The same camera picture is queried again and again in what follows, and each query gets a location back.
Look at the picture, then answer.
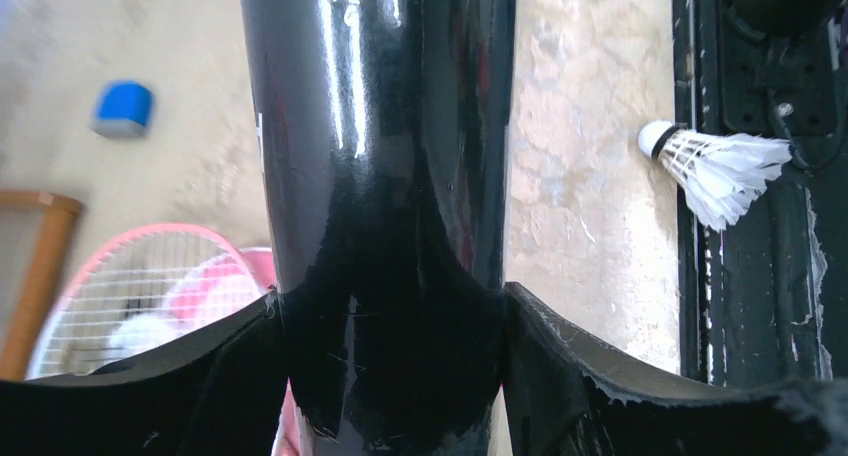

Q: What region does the pink badminton racket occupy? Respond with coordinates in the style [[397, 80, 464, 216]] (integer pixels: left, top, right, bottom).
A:
[[25, 222, 265, 379]]

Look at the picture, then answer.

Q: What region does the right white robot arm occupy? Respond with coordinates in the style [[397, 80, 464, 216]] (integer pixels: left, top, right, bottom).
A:
[[727, 0, 844, 37]]

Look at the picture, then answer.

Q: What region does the black shuttlecock tube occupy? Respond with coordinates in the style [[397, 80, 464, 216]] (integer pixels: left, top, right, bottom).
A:
[[241, 0, 516, 455]]

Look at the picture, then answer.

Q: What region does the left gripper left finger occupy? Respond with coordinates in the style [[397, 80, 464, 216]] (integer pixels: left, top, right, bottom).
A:
[[1, 292, 288, 455]]

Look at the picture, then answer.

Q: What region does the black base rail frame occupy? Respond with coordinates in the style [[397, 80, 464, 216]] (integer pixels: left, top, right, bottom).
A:
[[671, 0, 847, 388]]

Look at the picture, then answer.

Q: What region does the pink racket cover bag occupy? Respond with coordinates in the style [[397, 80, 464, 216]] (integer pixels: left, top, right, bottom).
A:
[[165, 246, 303, 456]]

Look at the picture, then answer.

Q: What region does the wooden three-tier shelf rack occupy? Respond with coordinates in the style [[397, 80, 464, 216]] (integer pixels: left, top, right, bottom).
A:
[[1, 190, 84, 381]]

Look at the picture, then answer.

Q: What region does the white feather shuttlecock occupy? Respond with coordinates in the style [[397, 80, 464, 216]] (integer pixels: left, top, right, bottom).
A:
[[637, 120, 792, 231]]

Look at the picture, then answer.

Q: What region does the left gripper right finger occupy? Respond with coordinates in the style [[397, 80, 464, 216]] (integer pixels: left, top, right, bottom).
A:
[[503, 282, 847, 455]]

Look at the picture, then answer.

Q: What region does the blue grey eraser block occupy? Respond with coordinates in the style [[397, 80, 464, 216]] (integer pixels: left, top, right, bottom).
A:
[[89, 80, 154, 139]]

